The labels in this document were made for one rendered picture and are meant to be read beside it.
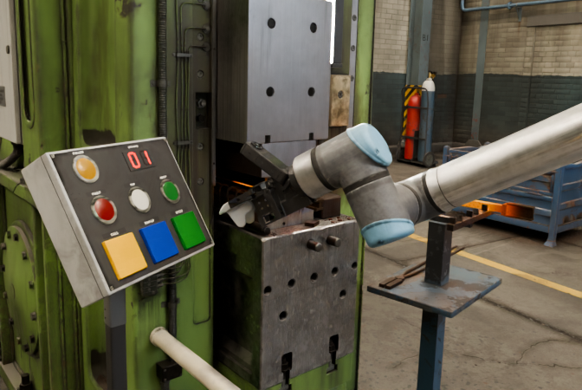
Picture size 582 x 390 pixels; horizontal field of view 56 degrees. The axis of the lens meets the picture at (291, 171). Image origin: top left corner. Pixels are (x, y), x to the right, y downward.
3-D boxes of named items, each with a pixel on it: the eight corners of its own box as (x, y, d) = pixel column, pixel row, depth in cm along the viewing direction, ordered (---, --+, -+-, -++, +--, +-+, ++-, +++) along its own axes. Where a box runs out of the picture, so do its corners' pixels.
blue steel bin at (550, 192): (596, 233, 508) (605, 155, 496) (553, 247, 459) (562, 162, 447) (481, 207, 600) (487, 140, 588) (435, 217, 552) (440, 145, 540)
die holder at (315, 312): (354, 352, 180) (360, 218, 172) (260, 392, 156) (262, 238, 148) (253, 296, 222) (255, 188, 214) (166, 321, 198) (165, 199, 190)
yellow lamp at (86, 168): (101, 180, 105) (100, 158, 104) (76, 182, 102) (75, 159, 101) (95, 178, 108) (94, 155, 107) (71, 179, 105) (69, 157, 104)
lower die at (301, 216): (313, 221, 167) (313, 193, 166) (260, 231, 155) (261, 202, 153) (235, 196, 199) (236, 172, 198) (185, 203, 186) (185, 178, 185)
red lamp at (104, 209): (119, 220, 105) (119, 198, 104) (95, 224, 102) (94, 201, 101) (113, 217, 107) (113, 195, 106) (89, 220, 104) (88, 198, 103)
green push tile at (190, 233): (207, 240, 124) (193, 210, 125) (186, 249, 117) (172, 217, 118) (201, 243, 125) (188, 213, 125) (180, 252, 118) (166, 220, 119)
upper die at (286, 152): (314, 171, 165) (316, 139, 163) (261, 178, 152) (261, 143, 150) (236, 153, 196) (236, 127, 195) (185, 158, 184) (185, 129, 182)
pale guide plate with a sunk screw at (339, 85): (349, 126, 188) (351, 74, 185) (330, 126, 183) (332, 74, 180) (344, 125, 190) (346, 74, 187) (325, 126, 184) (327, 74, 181)
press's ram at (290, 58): (348, 137, 172) (354, 3, 165) (247, 145, 147) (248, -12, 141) (266, 126, 203) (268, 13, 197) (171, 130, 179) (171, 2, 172)
